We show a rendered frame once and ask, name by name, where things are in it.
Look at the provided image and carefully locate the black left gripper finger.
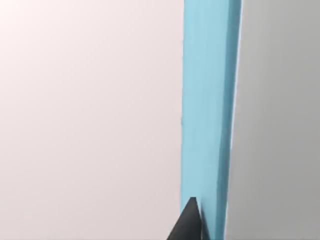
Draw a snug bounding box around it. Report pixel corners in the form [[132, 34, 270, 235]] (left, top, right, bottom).
[[165, 196, 204, 240]]

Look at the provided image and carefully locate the light blue book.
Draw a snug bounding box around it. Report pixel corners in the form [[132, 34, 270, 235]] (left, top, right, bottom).
[[179, 0, 244, 240]]

